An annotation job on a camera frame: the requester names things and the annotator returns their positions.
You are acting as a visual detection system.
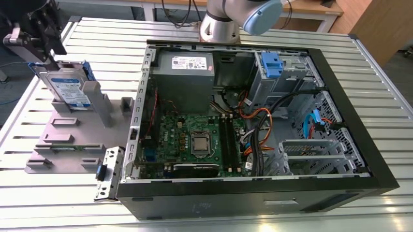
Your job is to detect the yellow black power wires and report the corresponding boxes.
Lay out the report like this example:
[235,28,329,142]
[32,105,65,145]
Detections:
[208,101,234,114]

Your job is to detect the grey parts rack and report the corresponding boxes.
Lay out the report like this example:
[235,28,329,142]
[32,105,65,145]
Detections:
[24,81,135,174]

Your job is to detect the metal disk bay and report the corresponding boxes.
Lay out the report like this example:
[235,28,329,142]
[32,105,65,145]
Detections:
[277,139,370,176]

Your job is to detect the blue drive cage clip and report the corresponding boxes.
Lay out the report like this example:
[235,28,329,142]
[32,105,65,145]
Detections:
[262,52,285,79]

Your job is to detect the grey metal drive cage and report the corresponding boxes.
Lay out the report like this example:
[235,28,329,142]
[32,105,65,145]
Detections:
[250,50,326,108]

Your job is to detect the thin red wire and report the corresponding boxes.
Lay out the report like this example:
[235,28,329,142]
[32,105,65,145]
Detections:
[144,87,178,141]

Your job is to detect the wooden cabinet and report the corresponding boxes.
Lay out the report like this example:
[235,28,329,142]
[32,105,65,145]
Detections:
[329,0,413,66]

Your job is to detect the blue data wire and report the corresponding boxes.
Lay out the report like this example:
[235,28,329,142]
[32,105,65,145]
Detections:
[302,108,330,140]

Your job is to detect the grey power supply unit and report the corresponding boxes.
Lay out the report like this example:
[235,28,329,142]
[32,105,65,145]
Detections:
[151,51,215,116]

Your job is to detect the CPU socket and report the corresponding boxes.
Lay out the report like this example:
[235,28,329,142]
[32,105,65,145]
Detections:
[187,130,214,159]

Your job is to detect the black power connector wire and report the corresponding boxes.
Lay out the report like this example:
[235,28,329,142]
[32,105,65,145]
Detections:
[322,117,346,132]

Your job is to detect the white desk frame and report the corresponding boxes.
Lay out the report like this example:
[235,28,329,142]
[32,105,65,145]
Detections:
[57,0,207,22]

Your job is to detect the green RAM stick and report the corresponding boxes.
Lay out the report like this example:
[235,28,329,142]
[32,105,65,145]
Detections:
[52,144,88,151]

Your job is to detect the black graphics card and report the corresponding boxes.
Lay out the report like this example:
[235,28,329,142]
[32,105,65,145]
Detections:
[164,163,222,179]

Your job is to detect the silver CPU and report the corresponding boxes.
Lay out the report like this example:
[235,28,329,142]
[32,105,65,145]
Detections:
[192,138,210,152]

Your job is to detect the black cable bundle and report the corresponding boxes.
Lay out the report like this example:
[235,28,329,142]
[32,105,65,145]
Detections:
[246,88,326,177]

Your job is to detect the hard disk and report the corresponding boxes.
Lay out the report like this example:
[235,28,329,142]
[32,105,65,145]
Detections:
[28,60,93,110]

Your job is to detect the metal expansion slot latch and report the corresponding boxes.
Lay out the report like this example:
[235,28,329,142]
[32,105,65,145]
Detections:
[93,145,127,203]

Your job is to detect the orange wire bundle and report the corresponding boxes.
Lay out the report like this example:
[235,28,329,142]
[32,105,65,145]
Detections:
[238,100,275,158]

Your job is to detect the black RAM slot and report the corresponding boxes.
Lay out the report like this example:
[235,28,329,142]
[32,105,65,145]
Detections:
[219,113,232,173]

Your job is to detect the pale blue floor cable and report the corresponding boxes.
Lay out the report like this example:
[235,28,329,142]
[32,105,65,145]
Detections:
[0,61,28,106]

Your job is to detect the green motherboard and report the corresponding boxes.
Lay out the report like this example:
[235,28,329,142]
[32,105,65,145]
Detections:
[138,113,255,179]

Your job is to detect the wooden desk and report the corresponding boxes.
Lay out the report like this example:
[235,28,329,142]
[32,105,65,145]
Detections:
[281,0,345,33]

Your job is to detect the black PC case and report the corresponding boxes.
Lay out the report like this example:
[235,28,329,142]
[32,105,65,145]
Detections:
[116,39,401,221]

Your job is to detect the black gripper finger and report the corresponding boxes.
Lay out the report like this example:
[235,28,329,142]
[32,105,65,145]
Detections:
[43,53,61,71]

